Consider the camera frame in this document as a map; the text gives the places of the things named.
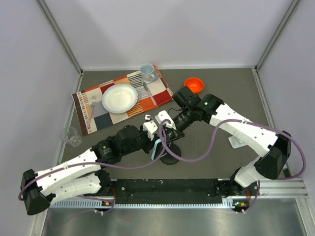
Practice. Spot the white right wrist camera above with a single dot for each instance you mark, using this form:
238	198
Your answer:
164	117

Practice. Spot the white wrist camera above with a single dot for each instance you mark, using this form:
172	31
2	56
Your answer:
164	117
150	126

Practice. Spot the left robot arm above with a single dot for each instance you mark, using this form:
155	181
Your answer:
84	174

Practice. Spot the light blue smartphone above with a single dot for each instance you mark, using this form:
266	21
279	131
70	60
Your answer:
158	150

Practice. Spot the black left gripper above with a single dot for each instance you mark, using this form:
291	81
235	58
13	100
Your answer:
150	143

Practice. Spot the white plate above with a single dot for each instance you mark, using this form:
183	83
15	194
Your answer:
119	98

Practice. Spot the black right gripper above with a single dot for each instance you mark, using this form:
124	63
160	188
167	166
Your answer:
172	134

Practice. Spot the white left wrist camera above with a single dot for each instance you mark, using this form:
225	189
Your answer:
150	126

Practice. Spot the clear drinking glass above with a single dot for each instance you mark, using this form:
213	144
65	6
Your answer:
71	137

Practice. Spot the knife with pink handle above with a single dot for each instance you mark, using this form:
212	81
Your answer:
149	93

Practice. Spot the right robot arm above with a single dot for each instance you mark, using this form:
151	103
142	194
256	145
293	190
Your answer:
272	147

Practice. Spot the fork with pink handle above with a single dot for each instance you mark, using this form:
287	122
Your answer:
91	111

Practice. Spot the patterned orange placemat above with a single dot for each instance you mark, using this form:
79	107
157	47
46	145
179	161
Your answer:
101	118

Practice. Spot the light blue mug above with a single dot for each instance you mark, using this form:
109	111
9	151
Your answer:
147	73

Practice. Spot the orange plastic bowl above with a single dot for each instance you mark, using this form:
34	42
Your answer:
195	84

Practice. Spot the white plastic phone stand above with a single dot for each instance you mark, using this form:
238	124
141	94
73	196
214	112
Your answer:
236	143

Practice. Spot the grey slotted cable duct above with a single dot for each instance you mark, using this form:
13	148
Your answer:
87	203

